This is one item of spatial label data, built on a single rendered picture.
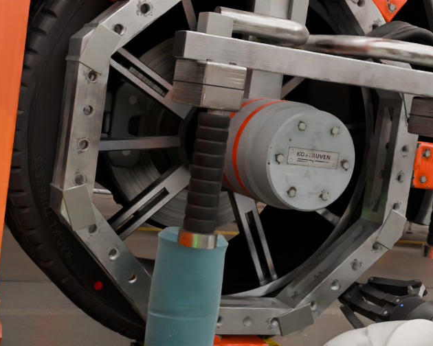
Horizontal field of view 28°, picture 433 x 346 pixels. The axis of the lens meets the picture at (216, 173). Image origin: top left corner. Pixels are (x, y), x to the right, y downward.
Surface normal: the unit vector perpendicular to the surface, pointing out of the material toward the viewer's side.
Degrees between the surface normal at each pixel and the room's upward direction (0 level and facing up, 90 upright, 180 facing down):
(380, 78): 90
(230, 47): 90
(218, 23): 90
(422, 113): 90
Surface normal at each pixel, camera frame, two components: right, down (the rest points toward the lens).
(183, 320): 0.10, 0.11
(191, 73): -0.90, -0.08
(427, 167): 0.42, 0.14
